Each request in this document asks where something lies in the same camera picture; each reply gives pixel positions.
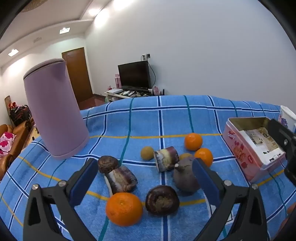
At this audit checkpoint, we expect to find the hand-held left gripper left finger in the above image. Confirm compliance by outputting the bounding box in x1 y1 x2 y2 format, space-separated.
23 159 99 241

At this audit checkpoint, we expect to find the brown wooden door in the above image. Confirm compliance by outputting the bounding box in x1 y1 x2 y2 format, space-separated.
61 47 94 105

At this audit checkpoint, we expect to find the clothes rack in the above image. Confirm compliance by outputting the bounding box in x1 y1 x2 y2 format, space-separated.
5 96 33 127

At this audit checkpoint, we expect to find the blue plaid blanket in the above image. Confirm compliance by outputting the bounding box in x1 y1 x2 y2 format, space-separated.
0 95 296 241

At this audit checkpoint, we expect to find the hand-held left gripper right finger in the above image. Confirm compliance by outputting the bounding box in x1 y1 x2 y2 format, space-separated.
192 158 271 241

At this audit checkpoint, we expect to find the black flat television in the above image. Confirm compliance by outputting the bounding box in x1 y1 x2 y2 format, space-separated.
118 61 152 89

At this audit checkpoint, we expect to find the pink tin box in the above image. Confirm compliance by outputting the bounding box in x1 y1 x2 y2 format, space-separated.
222 116 288 183

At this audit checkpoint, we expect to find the cut purple yam piece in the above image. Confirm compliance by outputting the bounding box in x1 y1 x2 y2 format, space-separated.
154 146 179 173
104 165 138 195

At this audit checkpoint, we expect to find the white floral mug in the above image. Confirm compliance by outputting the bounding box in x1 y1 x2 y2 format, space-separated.
279 105 296 133

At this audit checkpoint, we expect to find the lilac electric kettle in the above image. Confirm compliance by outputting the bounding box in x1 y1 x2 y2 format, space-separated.
23 58 90 160

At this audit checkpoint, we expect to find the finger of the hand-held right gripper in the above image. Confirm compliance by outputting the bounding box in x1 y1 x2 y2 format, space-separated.
268 119 296 186

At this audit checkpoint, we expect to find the pink floral cushion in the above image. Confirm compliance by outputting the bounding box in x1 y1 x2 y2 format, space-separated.
0 132 16 158

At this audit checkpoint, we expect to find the brown leather sofa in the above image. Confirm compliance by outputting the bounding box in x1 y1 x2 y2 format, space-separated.
0 118 35 181

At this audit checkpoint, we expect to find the purple turnip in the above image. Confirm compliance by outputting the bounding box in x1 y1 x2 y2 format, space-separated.
173 156 201 193

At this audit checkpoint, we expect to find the orange mandarin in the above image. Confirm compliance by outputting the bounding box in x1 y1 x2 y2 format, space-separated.
106 192 144 227
194 148 213 168
184 133 203 151

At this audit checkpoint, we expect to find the black television cable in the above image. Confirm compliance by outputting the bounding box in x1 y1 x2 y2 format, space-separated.
148 61 156 88

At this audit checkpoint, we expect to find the white television stand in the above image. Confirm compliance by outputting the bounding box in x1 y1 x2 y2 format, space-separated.
104 88 153 102

